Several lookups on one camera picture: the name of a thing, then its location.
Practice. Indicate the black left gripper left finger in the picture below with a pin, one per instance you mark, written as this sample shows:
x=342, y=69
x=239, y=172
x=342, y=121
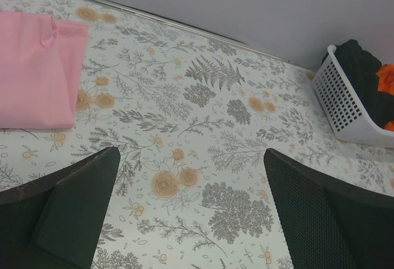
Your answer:
x=55, y=221

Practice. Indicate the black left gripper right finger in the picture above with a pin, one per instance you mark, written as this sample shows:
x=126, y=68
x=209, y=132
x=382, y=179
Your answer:
x=329, y=223

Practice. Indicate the black t shirt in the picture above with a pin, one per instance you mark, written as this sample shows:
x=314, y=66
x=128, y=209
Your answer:
x=360, y=67

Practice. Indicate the white plastic laundry basket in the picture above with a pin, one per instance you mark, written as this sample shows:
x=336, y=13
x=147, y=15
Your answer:
x=346, y=114

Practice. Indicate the orange t shirt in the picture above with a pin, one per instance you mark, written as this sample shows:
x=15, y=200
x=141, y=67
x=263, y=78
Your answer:
x=385, y=97

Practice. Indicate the pink folded t shirt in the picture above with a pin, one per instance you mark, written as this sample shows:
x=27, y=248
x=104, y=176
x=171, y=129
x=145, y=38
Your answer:
x=41, y=61

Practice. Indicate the floral patterned table mat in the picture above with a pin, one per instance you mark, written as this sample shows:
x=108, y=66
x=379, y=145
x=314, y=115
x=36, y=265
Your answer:
x=192, y=117

